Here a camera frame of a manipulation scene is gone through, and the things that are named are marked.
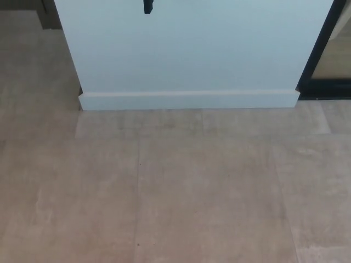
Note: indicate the black glass cabinet door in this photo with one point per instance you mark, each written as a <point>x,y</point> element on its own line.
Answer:
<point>148,6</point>

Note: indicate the black framed glass door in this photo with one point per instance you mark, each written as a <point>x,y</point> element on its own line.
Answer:
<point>323,89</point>

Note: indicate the white baseboard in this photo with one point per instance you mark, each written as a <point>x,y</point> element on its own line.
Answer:
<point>189,101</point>

